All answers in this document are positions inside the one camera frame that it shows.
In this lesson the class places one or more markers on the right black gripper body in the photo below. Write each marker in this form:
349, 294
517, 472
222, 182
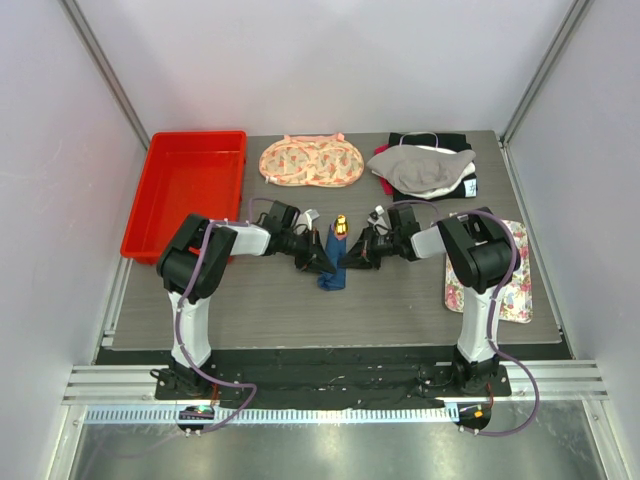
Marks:
382, 246

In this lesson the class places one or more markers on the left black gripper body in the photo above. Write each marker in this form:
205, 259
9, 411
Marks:
299, 247

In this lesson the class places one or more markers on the blue paper napkin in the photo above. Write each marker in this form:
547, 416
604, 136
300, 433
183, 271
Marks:
336, 248

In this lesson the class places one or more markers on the iridescent gold spoon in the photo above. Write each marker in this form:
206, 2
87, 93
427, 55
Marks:
341, 227

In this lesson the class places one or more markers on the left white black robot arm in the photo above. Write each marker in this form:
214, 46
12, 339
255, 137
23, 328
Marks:
192, 267

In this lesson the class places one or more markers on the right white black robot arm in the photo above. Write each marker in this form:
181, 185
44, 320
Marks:
483, 254

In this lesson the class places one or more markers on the orange floral fabric mask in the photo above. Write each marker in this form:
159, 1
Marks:
328, 161

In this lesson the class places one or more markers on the white folded cloth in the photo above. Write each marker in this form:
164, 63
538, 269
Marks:
465, 187

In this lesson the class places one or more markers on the black folded cloth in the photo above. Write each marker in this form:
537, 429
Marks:
452, 141

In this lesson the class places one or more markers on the red plastic bin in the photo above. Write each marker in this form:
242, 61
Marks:
184, 173

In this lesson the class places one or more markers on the floral rectangular tray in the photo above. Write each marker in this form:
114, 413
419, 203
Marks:
517, 302

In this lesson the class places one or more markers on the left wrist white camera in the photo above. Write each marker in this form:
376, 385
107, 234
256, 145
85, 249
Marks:
307, 218

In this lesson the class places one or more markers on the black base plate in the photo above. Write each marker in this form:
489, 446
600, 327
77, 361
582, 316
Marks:
318, 378

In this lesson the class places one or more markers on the aluminium rail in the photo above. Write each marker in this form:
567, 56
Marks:
200, 414

